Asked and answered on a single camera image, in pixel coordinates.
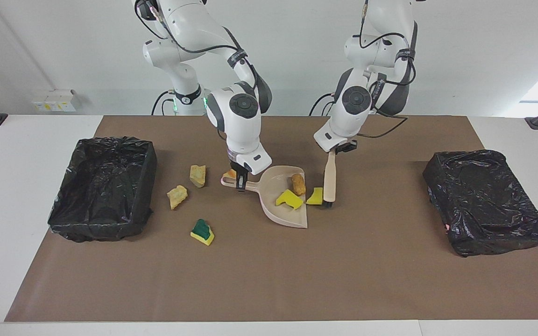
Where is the beige hand brush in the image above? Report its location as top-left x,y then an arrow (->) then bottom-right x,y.
323,148 -> 338,209

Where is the pale yellow bread chunk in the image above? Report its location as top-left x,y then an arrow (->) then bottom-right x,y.
166,185 -> 189,210
189,164 -> 207,189

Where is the notched yellow sponge piece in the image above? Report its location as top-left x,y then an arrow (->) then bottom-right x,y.
276,189 -> 305,210

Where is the brown bread roll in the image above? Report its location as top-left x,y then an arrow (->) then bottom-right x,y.
290,174 -> 307,196

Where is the beige plastic dustpan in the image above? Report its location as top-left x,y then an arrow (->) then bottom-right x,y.
220,166 -> 309,229

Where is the green and yellow sponge piece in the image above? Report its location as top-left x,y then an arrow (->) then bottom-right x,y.
190,218 -> 215,246

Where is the open bin with black bag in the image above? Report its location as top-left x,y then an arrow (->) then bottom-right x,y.
47,136 -> 158,243

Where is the brown paper table mat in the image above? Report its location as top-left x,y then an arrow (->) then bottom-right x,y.
4,115 -> 538,322

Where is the box wrapped in black bag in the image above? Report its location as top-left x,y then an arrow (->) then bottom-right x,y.
422,149 -> 538,258

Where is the black left base cable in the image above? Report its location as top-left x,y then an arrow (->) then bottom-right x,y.
309,92 -> 340,117

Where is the black base cable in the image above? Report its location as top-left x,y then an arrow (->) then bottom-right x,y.
151,90 -> 177,116
309,92 -> 340,117

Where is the black right base cable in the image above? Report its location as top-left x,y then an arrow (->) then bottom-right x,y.
151,90 -> 177,116

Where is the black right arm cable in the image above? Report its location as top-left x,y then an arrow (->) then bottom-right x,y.
134,0 -> 260,94

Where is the white wall socket strip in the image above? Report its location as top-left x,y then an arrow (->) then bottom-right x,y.
32,90 -> 77,112

